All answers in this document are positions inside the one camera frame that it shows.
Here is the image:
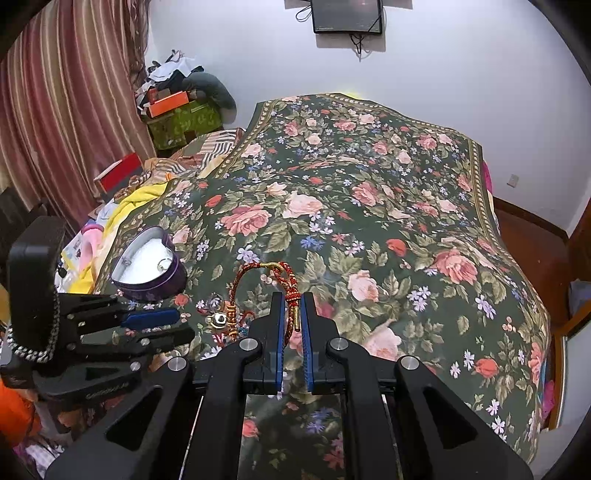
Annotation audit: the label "dark chair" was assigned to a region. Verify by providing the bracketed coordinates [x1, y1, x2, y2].
[0, 185, 49, 261]

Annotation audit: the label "pile of clothes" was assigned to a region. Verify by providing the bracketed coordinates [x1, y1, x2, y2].
[134, 48, 238, 114]

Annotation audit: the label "yellow cloth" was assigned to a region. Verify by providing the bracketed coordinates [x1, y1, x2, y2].
[74, 180, 171, 295]

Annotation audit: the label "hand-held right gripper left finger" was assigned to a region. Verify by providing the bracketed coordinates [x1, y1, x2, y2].
[44, 292, 287, 480]

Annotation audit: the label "silver chain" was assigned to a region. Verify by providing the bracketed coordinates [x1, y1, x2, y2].
[7, 277, 63, 365]

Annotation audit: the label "wooden furniture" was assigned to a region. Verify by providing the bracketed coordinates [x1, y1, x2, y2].
[549, 203, 591, 432]

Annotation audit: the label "red braided bracelet gold charms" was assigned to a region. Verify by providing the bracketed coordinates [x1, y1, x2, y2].
[205, 261, 306, 348]

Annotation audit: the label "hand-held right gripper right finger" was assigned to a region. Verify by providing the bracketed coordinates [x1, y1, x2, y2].
[300, 292, 536, 480]

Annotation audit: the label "green patterned box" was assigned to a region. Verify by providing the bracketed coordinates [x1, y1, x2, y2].
[145, 99, 225, 151]

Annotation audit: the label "black wall monitor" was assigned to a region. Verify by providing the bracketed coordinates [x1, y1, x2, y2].
[310, 0, 385, 36]

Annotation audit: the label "purple heart-shaped jewelry box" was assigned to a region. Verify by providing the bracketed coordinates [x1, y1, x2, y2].
[110, 226, 188, 304]

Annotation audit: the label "striped cloth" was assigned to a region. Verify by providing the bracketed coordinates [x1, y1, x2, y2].
[141, 128, 246, 184]

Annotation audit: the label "orange box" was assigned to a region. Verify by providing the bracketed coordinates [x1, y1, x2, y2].
[150, 90, 191, 117]

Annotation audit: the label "red box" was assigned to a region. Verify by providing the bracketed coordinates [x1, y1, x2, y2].
[93, 152, 143, 195]

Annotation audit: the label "floral blanket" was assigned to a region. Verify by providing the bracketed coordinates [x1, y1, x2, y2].
[55, 92, 553, 480]

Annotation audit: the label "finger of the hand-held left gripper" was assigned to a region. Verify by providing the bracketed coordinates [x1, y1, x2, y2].
[78, 325, 197, 360]
[59, 294, 182, 336]

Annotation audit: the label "striped pink curtain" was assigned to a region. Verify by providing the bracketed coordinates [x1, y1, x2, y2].
[0, 0, 158, 222]

